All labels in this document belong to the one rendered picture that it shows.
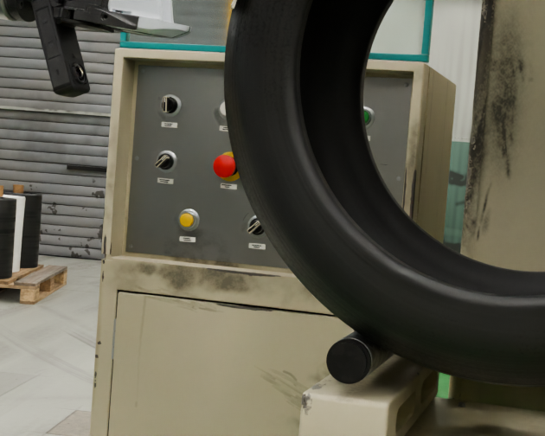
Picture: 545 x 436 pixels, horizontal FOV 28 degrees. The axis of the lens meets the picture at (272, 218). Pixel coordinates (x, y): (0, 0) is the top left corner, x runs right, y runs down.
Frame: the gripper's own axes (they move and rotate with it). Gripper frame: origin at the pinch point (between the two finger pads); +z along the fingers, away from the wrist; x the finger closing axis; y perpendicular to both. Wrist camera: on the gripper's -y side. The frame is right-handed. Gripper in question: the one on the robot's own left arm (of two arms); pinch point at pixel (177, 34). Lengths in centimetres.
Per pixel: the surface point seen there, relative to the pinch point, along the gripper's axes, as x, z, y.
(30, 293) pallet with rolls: 540, -301, -152
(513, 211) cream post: 28.3, 37.4, -13.1
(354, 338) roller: -7.7, 27.4, -27.0
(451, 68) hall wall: 902, -107, 70
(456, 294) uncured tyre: -12.9, 36.8, -19.9
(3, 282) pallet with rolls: 534, -320, -148
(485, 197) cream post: 28.3, 33.7, -12.0
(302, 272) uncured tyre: -9.5, 21.4, -21.5
